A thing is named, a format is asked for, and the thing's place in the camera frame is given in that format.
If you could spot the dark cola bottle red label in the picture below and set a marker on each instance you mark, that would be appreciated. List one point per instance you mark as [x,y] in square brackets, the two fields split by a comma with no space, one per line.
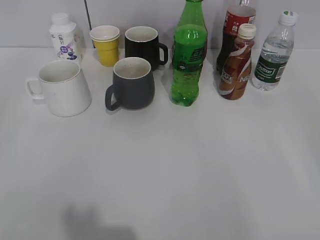
[236,15]

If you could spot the green soda bottle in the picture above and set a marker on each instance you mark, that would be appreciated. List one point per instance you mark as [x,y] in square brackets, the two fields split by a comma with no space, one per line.
[189,52]

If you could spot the black ceramic mug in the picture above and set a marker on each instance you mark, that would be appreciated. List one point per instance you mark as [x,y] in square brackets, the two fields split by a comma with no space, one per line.
[143,42]

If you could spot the clear water bottle green label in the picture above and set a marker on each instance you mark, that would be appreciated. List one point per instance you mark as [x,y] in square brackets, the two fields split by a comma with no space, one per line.
[275,53]

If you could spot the white yogurt drink bottle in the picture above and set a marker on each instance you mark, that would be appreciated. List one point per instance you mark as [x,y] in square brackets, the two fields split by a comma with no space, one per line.
[66,38]

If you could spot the brown coffee drink bottle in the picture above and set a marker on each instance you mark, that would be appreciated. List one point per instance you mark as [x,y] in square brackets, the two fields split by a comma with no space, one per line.
[237,68]

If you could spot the yellow paper cup stack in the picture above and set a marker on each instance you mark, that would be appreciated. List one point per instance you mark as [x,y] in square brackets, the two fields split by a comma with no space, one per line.
[106,41]

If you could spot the white ceramic mug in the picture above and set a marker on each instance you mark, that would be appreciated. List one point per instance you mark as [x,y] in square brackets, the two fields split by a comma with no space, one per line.
[62,86]

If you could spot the grey ceramic mug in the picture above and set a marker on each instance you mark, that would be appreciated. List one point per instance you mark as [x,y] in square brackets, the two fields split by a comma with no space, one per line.
[133,85]

